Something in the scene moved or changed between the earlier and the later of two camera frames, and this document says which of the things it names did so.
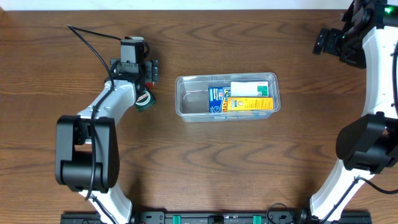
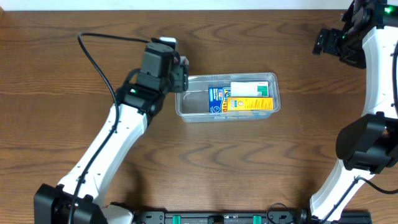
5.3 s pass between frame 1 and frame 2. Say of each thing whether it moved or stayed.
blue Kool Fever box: stayed
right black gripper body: stayed
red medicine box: moved
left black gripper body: moved
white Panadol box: stayed
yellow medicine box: stayed
